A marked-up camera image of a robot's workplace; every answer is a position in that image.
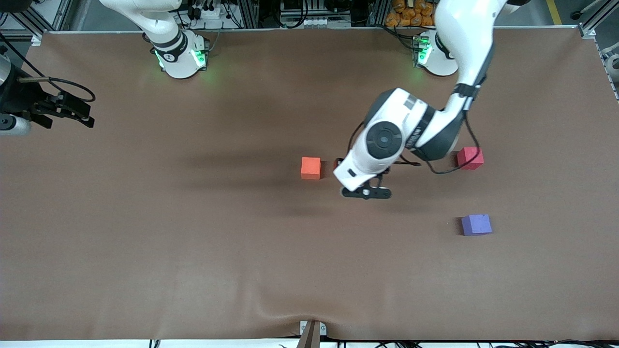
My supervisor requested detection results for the orange foam block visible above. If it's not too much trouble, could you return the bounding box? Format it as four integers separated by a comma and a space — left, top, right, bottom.
301, 157, 322, 180

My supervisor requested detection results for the red foam block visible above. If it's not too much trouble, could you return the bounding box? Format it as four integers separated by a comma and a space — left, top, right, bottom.
457, 147, 484, 170

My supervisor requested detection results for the purple foam block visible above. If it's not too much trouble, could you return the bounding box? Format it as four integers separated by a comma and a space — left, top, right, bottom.
461, 214, 492, 236

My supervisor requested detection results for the white connector row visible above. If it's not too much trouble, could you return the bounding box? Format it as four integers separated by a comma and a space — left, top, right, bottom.
281, 17, 350, 29

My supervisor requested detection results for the pile of orange lumpy items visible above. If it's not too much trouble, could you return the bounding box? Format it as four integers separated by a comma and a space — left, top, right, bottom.
385, 0, 439, 28

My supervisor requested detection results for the white power strip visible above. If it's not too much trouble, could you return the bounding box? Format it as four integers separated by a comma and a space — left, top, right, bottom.
191, 4, 223, 21

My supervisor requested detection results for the silver metal clamp plate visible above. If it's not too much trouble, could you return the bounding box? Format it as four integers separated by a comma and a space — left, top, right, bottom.
300, 320, 327, 337

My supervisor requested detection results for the brown table cover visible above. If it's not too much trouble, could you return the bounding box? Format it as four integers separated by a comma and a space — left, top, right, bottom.
0, 28, 619, 341

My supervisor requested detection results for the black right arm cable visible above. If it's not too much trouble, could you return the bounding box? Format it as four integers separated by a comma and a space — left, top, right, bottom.
0, 30, 96, 105

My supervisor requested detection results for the diagonal aluminium frame strut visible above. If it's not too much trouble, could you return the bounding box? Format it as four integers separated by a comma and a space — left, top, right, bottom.
578, 0, 619, 39
0, 0, 73, 38

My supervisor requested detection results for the silver aluminium frame post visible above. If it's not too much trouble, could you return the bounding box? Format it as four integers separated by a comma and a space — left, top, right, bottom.
368, 0, 390, 28
237, 0, 260, 29

